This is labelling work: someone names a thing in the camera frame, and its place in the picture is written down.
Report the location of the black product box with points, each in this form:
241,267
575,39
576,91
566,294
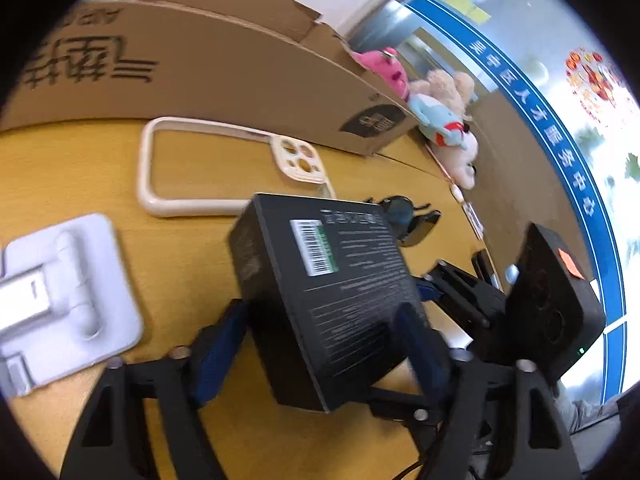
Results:
325,310

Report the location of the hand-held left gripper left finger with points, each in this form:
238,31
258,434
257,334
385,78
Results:
220,352

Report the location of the red window decoration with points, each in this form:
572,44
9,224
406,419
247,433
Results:
595,80

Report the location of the pink plush toy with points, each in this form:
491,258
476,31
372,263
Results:
385,67

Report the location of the small black object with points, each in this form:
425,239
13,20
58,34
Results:
484,266

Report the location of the black sunglasses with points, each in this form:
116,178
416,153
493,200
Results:
420,230

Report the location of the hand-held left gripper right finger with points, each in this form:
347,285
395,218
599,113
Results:
425,352

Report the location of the beige plush toy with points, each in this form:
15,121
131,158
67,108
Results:
445,85

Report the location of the person's grey clothing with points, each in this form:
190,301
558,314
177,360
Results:
585,415

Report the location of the light blue plush toy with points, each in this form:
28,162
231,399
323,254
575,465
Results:
430,115

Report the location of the blue window banner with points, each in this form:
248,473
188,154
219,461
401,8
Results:
550,130

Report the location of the white folding phone stand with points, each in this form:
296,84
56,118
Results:
90,280

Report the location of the white phone case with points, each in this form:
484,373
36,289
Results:
297,160

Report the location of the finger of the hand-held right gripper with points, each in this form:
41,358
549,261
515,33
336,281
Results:
492,340
465,285

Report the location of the large cardboard box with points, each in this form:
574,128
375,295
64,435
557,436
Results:
225,60

